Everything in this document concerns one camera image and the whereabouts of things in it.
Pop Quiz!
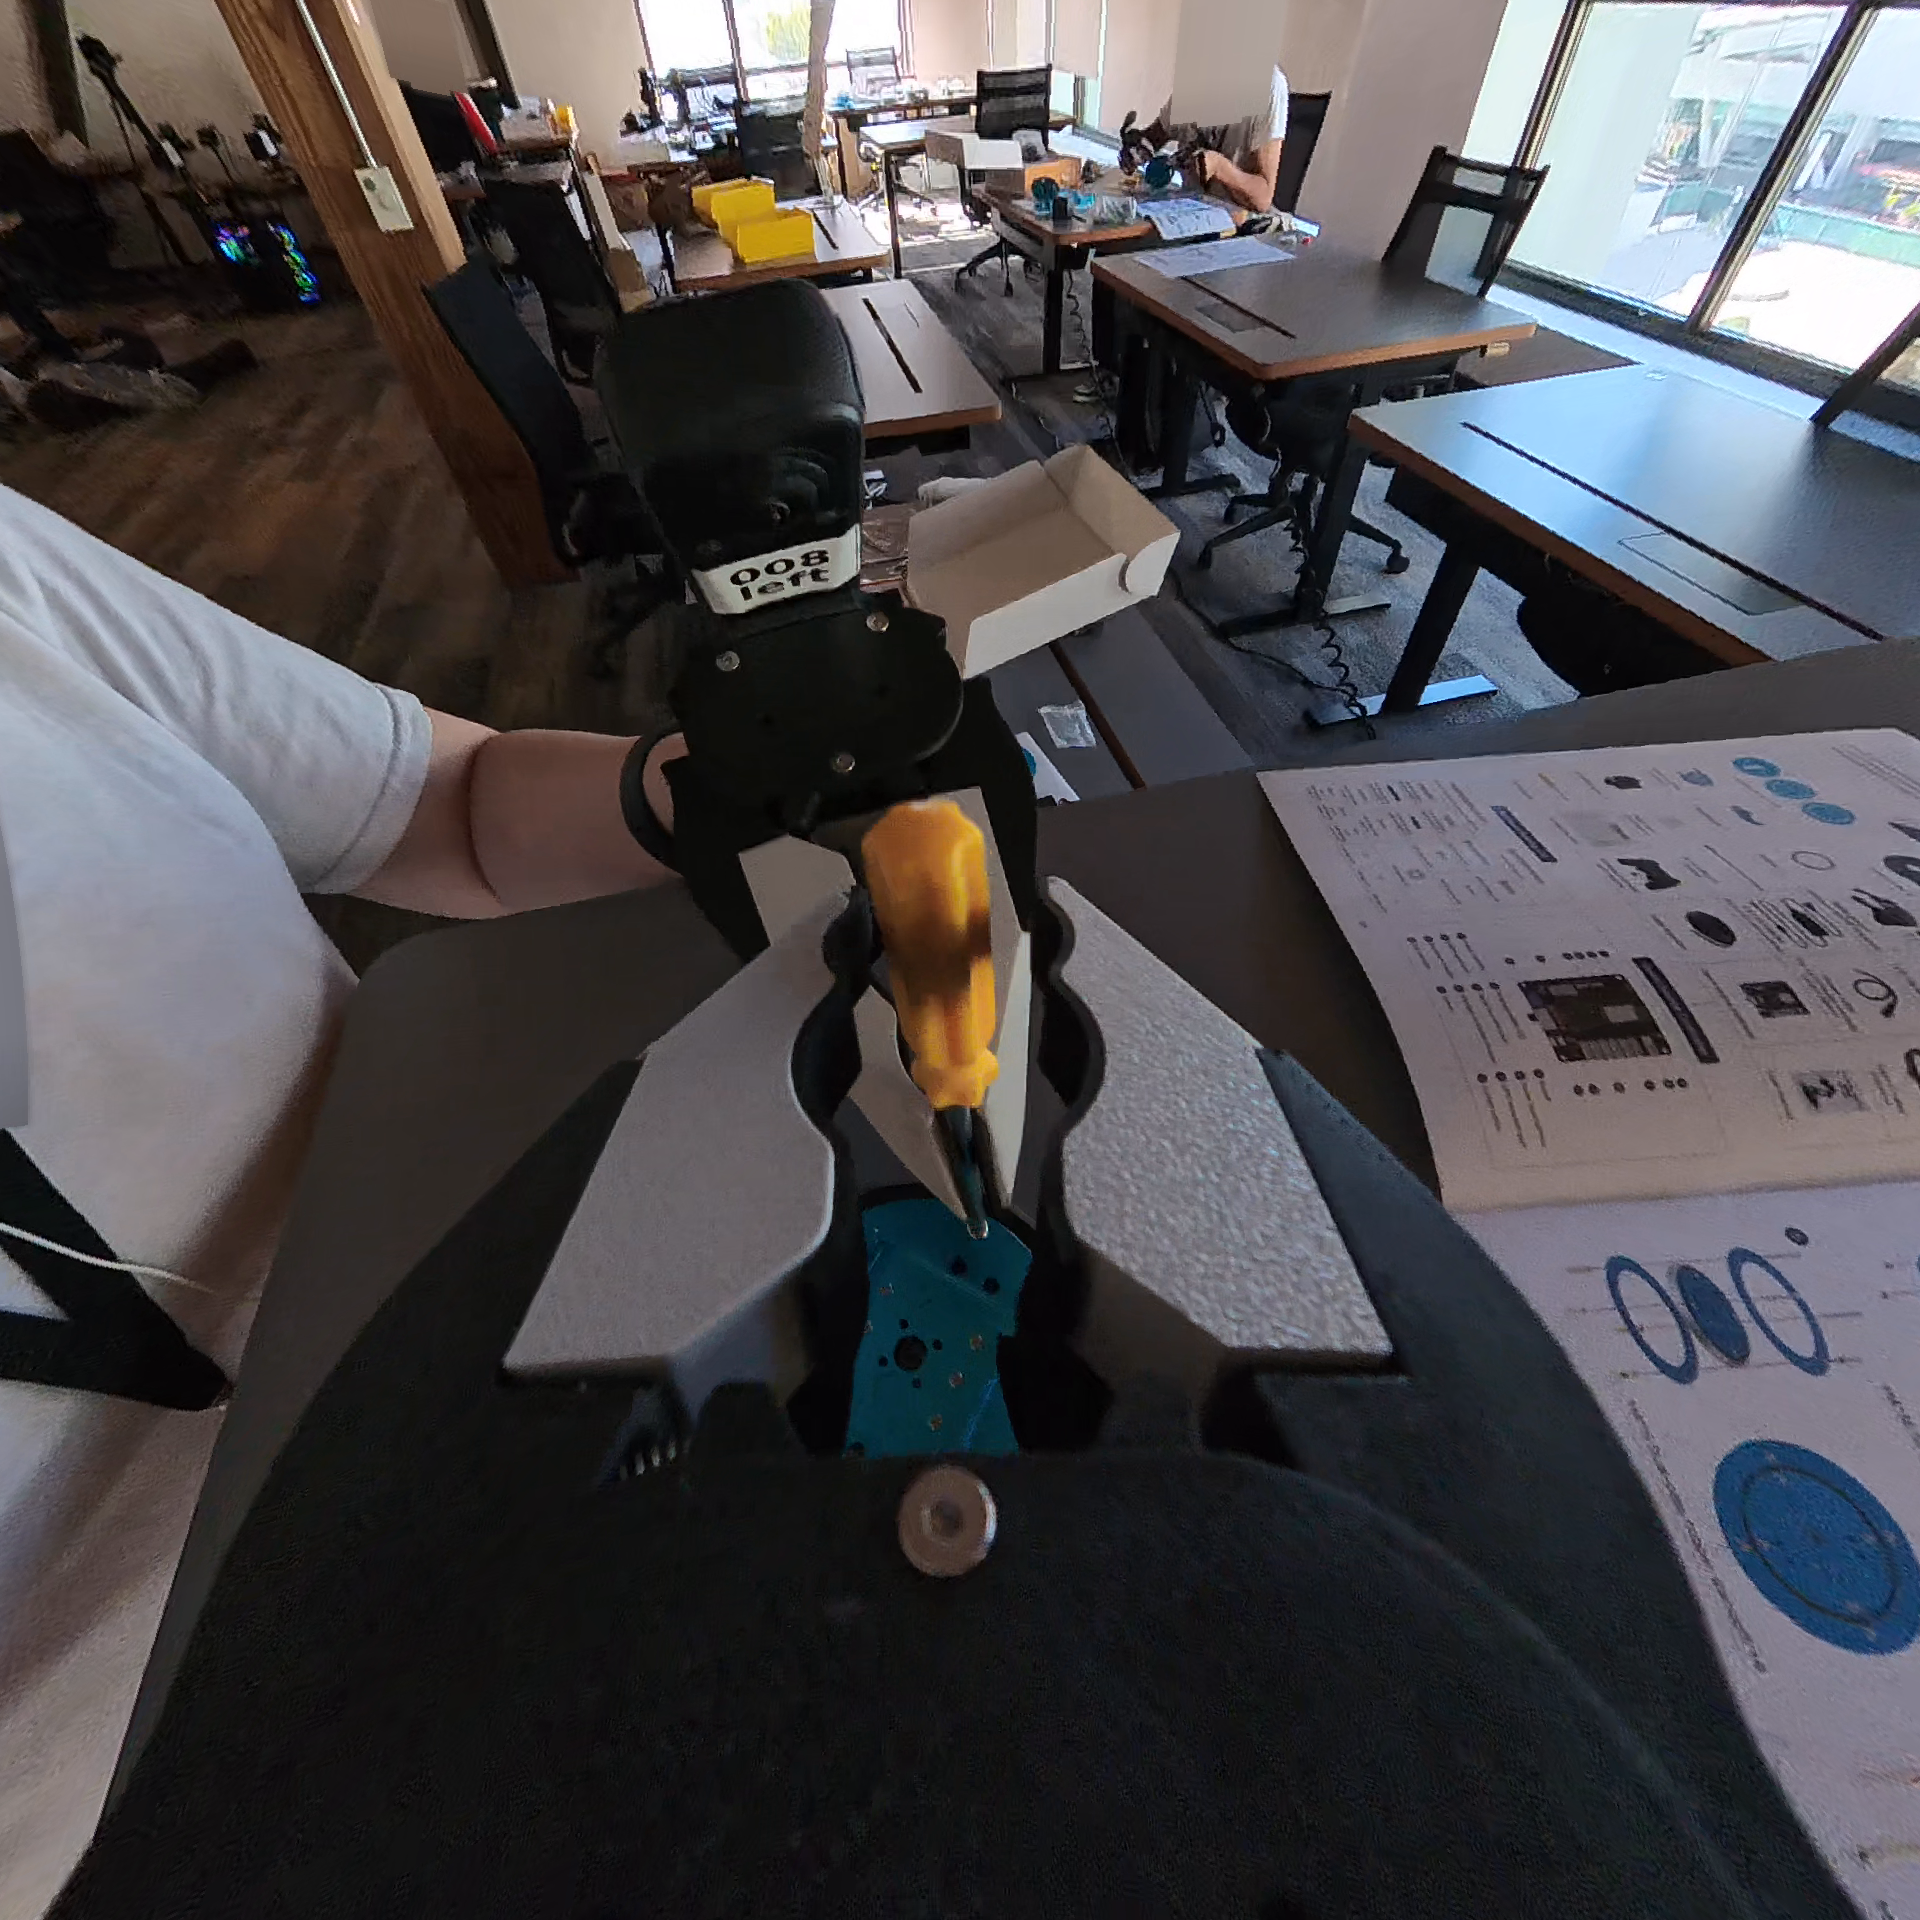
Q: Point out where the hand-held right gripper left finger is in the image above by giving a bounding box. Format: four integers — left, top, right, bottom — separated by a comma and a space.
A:
501, 890, 886, 1450

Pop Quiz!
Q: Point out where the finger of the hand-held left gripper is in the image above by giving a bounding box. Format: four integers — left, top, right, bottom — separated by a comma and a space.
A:
744, 833, 965, 1202
977, 904, 1042, 1202

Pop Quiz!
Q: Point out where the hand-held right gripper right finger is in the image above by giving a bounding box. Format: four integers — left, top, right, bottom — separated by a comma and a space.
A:
1031, 879, 1397, 1458

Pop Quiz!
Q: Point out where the yellow-handled screwdriver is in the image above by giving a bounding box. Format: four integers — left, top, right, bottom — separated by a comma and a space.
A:
858, 798, 1003, 1239

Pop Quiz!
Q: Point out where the blue round bracket base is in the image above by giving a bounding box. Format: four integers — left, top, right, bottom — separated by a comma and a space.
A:
842, 1186, 1033, 1463

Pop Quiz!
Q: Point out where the person's left forearm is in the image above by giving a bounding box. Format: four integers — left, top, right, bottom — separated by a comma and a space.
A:
309, 705, 663, 924

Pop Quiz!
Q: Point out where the dark grey desk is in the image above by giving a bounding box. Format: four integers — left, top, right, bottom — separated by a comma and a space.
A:
95, 636, 1920, 1920

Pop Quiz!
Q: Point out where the dark side desk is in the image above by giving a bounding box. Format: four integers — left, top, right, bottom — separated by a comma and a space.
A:
981, 612, 1260, 804

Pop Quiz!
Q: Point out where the black wristband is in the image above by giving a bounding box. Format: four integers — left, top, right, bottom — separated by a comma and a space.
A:
619, 725, 695, 875

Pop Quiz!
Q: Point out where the white cardboard tray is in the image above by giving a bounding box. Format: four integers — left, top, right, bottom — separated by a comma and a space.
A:
905, 445, 1188, 677

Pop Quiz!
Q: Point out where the black office chair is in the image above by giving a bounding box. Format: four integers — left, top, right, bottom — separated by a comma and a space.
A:
425, 252, 671, 617
1197, 383, 1415, 576
1517, 576, 1744, 702
972, 67, 1055, 151

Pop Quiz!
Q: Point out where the printed instruction booklet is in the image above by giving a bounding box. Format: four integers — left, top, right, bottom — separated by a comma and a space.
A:
1256, 728, 1920, 1920

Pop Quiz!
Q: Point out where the wooden pillar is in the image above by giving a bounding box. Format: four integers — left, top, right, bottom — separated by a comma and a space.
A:
217, 0, 573, 586

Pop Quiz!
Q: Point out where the computer tower with coloured lights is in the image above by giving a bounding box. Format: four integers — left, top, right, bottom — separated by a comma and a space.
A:
209, 214, 325, 312

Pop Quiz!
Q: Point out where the black slatted chair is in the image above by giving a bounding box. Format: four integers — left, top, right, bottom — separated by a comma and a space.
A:
1812, 284, 1920, 433
1382, 146, 1551, 294

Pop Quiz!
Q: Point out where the large window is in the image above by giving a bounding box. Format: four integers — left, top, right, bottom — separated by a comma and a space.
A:
1462, 0, 1920, 383

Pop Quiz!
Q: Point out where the black coiled cable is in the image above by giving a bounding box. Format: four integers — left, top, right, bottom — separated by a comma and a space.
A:
1288, 520, 1375, 741

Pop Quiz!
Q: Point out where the black shoulder strap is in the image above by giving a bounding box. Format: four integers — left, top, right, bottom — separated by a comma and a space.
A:
0, 1135, 234, 1415

